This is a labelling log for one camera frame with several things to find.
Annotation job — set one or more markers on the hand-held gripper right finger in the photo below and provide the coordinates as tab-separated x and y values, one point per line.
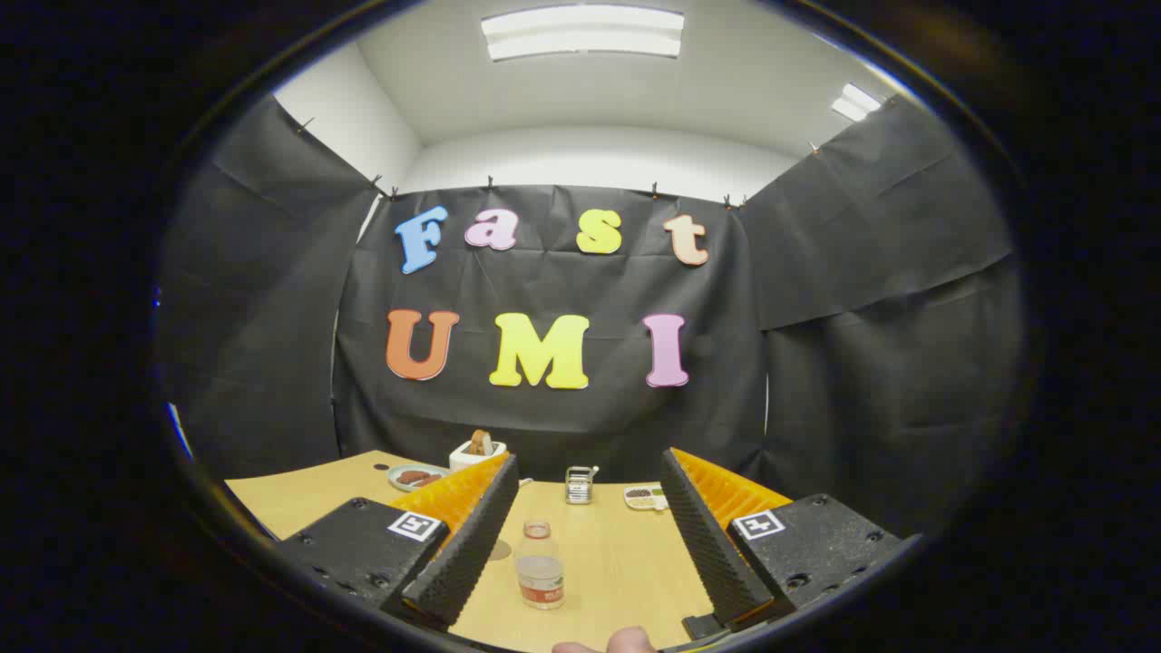
717	553

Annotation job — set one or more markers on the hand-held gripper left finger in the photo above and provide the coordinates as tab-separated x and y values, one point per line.
472	544

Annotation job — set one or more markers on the round brown coaster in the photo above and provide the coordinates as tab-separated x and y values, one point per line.
501	550

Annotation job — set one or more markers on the clear plastic juice bottle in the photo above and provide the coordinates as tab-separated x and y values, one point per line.
541	580

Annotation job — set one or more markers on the brown sausage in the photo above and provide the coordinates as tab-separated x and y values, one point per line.
430	481
410	476

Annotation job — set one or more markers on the white divided dish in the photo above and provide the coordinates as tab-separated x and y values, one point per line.
646	506

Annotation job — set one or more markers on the cream toaster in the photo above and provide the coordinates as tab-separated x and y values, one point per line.
463	457

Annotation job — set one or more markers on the wooden table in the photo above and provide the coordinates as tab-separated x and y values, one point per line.
617	562

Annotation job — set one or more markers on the pale green plate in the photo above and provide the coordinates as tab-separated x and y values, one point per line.
394	479

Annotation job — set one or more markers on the bread slice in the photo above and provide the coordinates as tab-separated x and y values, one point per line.
480	443

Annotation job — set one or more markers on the small ceiling light panel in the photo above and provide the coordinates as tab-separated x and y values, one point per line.
855	102

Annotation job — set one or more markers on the large ceiling light panel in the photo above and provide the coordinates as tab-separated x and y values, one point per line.
580	32

